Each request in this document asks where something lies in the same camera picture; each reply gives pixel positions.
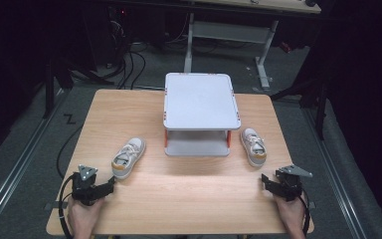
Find black cable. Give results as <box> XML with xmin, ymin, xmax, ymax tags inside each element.
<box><xmin>297</xmin><ymin>188</ymin><xmax>312</xmax><ymax>237</ymax></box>
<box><xmin>58</xmin><ymin>174</ymin><xmax>81</xmax><ymax>239</ymax></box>

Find white two-tier shoe rack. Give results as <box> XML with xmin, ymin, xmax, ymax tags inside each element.
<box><xmin>162</xmin><ymin>72</ymin><xmax>242</xmax><ymax>157</ymax></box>

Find black metal stand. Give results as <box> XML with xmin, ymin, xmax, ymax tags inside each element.
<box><xmin>270</xmin><ymin>78</ymin><xmax>329</xmax><ymax>140</ymax></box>
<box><xmin>42</xmin><ymin>59</ymin><xmax>74</xmax><ymax>120</ymax></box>

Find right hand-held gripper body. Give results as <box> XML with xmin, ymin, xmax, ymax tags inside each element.
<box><xmin>269</xmin><ymin>164</ymin><xmax>313</xmax><ymax>202</ymax></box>

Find white sneaker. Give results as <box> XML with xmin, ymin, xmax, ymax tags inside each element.
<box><xmin>240</xmin><ymin>127</ymin><xmax>268</xmax><ymax>168</ymax></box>
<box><xmin>110</xmin><ymin>136</ymin><xmax>147</xmax><ymax>180</ymax></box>

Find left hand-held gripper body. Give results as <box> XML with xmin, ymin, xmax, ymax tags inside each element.
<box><xmin>71</xmin><ymin>164</ymin><xmax>111</xmax><ymax>207</ymax></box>

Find black floor cables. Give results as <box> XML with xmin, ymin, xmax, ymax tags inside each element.
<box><xmin>69</xmin><ymin>19</ymin><xmax>193</xmax><ymax>91</ymax></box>

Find person's right hand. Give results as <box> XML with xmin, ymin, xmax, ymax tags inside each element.
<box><xmin>273</xmin><ymin>194</ymin><xmax>308</xmax><ymax>239</ymax></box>

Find person's left hand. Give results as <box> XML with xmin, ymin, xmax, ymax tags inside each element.
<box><xmin>67</xmin><ymin>195</ymin><xmax>106</xmax><ymax>239</ymax></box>

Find white-legged desk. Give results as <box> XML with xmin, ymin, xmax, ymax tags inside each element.
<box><xmin>182</xmin><ymin>0</ymin><xmax>322</xmax><ymax>91</ymax></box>

